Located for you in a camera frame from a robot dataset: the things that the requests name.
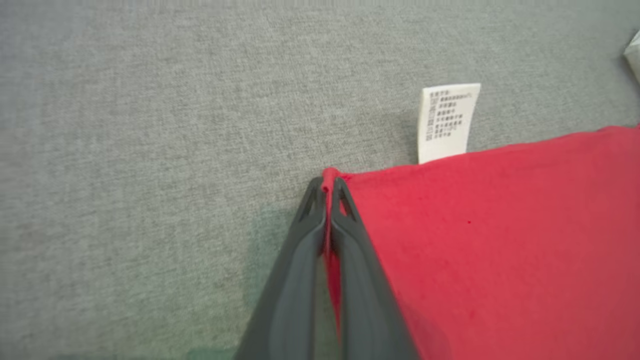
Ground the grey fabric sofa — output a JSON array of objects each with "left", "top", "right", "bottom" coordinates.
[{"left": 0, "top": 0, "right": 640, "bottom": 360}]

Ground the red jersey with lettering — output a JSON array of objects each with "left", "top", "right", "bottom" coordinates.
[{"left": 320, "top": 82, "right": 640, "bottom": 360}]

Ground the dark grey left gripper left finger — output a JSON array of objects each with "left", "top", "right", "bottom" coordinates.
[{"left": 235, "top": 176, "right": 328, "bottom": 360}]

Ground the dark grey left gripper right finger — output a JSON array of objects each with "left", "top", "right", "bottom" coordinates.
[{"left": 330, "top": 177, "right": 418, "bottom": 360}]

